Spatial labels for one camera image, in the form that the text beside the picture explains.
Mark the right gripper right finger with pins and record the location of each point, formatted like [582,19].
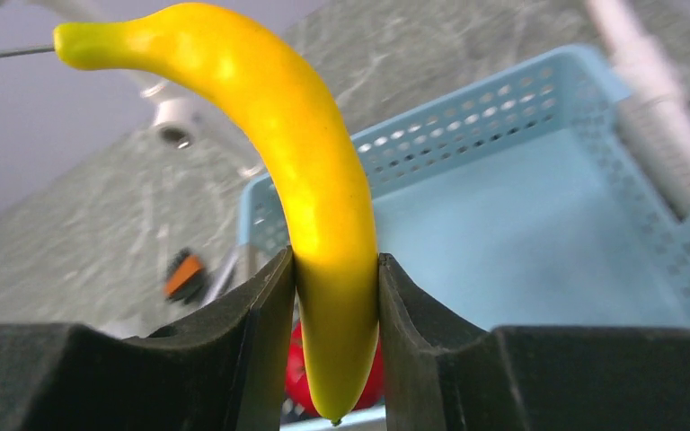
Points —
[444,373]

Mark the silver combination wrench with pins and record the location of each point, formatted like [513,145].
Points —
[222,277]

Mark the white frame pole far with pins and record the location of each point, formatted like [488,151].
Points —
[656,117]

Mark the light blue plastic basket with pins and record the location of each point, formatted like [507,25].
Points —
[521,199]

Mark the yellow fake banana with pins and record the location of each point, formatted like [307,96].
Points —
[289,115]

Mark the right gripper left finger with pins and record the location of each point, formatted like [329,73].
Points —
[221,367]

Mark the black orange hex key set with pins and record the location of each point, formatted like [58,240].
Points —
[185,277]

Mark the red fake fruit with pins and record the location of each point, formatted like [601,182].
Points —
[296,384]

